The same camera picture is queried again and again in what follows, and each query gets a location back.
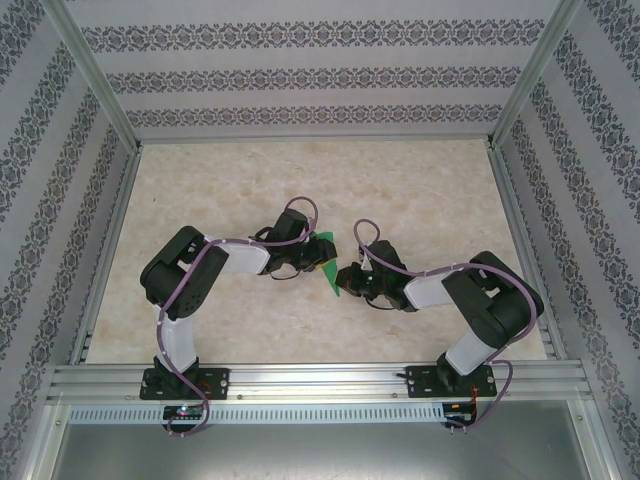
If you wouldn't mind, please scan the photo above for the green paper sheet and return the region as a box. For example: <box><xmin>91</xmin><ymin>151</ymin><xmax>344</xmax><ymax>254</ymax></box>
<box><xmin>310</xmin><ymin>230</ymin><xmax>347</xmax><ymax>298</ymax></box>

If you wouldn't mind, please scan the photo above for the grey metal sheet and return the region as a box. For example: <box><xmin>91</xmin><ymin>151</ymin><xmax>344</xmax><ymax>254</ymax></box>
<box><xmin>49</xmin><ymin>419</ymin><xmax>594</xmax><ymax>480</ymax></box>

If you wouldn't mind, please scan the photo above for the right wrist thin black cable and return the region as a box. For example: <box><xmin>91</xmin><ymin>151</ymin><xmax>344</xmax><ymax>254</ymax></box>
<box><xmin>364</xmin><ymin>294</ymin><xmax>401</xmax><ymax>311</ymax></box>

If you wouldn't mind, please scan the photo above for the wrist thin black cable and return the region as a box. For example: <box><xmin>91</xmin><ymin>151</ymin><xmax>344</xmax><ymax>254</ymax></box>
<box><xmin>364</xmin><ymin>294</ymin><xmax>401</xmax><ymax>311</ymax></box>
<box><xmin>269</xmin><ymin>264</ymin><xmax>306</xmax><ymax>282</ymax></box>

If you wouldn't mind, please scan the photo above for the left wrist thin black cable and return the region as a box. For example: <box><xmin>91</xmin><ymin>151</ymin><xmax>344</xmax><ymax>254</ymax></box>
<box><xmin>269</xmin><ymin>264</ymin><xmax>306</xmax><ymax>282</ymax></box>

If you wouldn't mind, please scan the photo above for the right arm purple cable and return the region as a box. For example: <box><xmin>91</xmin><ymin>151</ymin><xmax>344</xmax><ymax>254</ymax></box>
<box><xmin>353</xmin><ymin>218</ymin><xmax>544</xmax><ymax>435</ymax></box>

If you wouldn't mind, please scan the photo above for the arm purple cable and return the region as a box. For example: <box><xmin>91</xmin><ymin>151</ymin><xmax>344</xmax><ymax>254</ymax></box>
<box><xmin>353</xmin><ymin>218</ymin><xmax>544</xmax><ymax>435</ymax></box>
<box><xmin>155</xmin><ymin>196</ymin><xmax>321</xmax><ymax>439</ymax></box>

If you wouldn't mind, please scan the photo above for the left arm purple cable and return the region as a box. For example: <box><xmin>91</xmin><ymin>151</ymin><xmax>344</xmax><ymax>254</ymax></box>
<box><xmin>155</xmin><ymin>196</ymin><xmax>321</xmax><ymax>439</ymax></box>

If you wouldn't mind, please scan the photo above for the aluminium back rail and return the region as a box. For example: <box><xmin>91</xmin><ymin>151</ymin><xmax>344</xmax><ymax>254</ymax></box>
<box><xmin>133</xmin><ymin>130</ymin><xmax>495</xmax><ymax>147</ymax></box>

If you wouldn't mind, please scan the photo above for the aluminium mounting rail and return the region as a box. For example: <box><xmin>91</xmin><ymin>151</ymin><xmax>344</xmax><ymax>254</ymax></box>
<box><xmin>47</xmin><ymin>363</ymin><xmax>594</xmax><ymax>404</ymax></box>

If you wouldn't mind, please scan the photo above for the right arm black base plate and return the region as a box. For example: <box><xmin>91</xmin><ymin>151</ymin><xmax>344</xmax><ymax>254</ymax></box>
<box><xmin>405</xmin><ymin>364</ymin><xmax>499</xmax><ymax>400</ymax></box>

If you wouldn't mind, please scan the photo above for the slotted grey cable duct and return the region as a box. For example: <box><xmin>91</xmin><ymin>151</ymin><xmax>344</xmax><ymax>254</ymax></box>
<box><xmin>67</xmin><ymin>403</ymin><xmax>446</xmax><ymax>424</ymax></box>

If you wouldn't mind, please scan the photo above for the aluminium side rail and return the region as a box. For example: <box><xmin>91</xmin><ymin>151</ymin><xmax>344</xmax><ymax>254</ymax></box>
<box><xmin>68</xmin><ymin>144</ymin><xmax>144</xmax><ymax>365</ymax></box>
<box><xmin>487</xmin><ymin>142</ymin><xmax>570</xmax><ymax>362</ymax></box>

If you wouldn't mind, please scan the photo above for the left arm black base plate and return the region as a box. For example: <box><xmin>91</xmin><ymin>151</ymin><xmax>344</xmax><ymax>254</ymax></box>
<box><xmin>139</xmin><ymin>367</ymin><xmax>231</xmax><ymax>401</ymax></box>

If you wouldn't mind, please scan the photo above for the aluminium frame post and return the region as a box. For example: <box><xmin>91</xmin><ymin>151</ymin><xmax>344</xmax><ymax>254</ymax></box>
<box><xmin>487</xmin><ymin>0</ymin><xmax>586</xmax><ymax>147</ymax></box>
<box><xmin>38</xmin><ymin>0</ymin><xmax>142</xmax><ymax>151</ymax></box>

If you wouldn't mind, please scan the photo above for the aluminium frame strut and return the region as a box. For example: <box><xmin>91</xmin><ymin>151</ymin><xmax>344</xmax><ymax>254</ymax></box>
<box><xmin>569</xmin><ymin>399</ymin><xmax>622</xmax><ymax>480</ymax></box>
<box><xmin>22</xmin><ymin>402</ymin><xmax>71</xmax><ymax>480</ymax></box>

